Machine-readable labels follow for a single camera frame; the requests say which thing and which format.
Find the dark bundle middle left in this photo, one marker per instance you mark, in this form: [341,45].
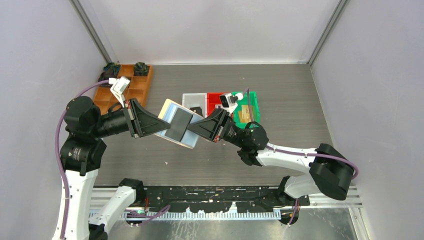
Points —
[105,76]

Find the dark bundle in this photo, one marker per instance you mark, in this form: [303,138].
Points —
[140,69]
[105,76]
[112,68]

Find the green plastic bin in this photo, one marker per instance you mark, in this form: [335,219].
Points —
[255,110]

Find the gold card in green bin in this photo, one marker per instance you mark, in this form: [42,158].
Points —
[244,114]

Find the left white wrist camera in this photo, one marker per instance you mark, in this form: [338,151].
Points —
[118,86]

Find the dark bundle top right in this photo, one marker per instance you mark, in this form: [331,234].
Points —
[140,69]

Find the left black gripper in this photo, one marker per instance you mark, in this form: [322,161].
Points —
[140,122]

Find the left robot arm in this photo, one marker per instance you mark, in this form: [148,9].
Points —
[79,161]

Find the dark bundle top left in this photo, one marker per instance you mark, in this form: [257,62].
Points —
[112,68]

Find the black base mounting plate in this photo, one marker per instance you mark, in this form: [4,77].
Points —
[213,198]

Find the aluminium rail frame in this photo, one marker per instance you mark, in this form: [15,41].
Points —
[311,201]

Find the wooden compartment tray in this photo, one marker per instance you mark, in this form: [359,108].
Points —
[138,88]

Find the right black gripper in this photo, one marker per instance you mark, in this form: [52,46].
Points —
[211,127]

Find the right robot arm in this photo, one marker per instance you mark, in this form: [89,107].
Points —
[324,169]

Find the white plastic bin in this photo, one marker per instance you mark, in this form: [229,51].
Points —
[190,100]

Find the black card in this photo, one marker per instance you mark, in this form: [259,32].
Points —
[178,125]

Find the black item in white bin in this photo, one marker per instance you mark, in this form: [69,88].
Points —
[198,110]

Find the red plastic bin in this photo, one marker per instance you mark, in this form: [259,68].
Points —
[212,100]

